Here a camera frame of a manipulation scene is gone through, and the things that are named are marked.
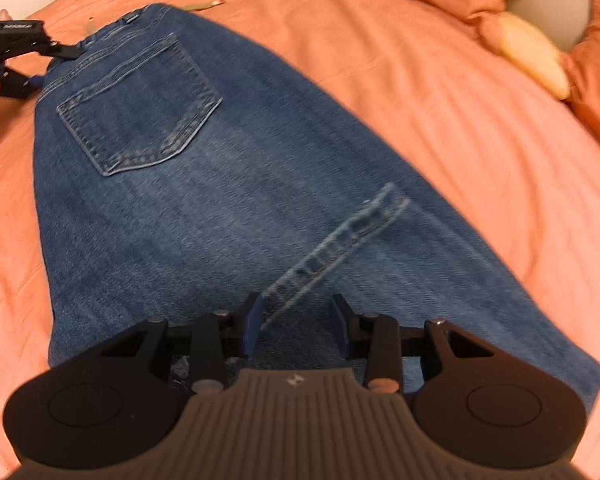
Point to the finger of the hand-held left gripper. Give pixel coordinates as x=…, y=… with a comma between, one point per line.
x=65, y=51
x=17, y=83

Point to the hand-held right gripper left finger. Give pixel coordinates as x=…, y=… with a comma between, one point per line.
x=254, y=325

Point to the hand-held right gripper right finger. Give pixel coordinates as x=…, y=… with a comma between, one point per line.
x=340, y=327

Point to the blue denim pants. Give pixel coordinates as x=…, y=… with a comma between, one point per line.
x=230, y=185

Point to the small yellow pillow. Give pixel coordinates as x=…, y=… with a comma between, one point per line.
x=535, y=55

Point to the beige padded headboard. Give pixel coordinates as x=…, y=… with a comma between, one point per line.
x=560, y=0

